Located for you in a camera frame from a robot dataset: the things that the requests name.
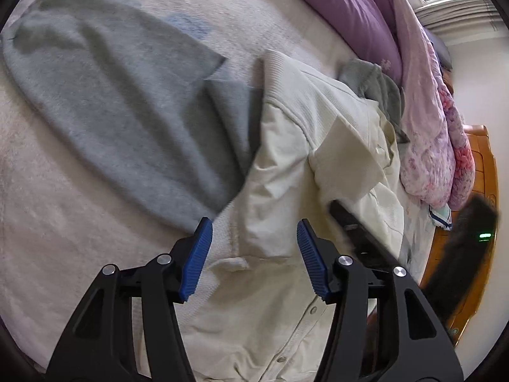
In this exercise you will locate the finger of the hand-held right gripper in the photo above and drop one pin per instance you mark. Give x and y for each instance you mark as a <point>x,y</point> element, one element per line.
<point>354,227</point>

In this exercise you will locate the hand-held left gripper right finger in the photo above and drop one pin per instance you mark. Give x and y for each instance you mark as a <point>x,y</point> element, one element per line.
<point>312,258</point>

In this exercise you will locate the blue-grey cushion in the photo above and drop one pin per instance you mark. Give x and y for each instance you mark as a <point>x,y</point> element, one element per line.
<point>443,53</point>

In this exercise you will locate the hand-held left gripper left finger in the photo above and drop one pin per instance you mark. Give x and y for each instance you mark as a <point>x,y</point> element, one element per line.
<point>197,258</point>

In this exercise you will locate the grey sweater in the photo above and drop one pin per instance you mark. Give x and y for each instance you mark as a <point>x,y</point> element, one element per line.
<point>119,107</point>

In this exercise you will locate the cream jacket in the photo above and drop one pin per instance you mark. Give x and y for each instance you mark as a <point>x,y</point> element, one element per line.
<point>278,191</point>

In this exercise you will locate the blue and white pillow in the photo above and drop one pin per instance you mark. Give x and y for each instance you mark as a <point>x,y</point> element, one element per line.
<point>441,217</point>

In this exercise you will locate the purple floral quilt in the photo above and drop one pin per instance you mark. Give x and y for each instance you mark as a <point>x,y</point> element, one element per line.
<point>358,8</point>

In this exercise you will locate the wooden bed headboard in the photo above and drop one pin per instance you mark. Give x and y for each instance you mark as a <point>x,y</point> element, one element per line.
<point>483,167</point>

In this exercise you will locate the grey zip hoodie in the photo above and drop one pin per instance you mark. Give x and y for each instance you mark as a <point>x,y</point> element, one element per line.
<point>381,87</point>

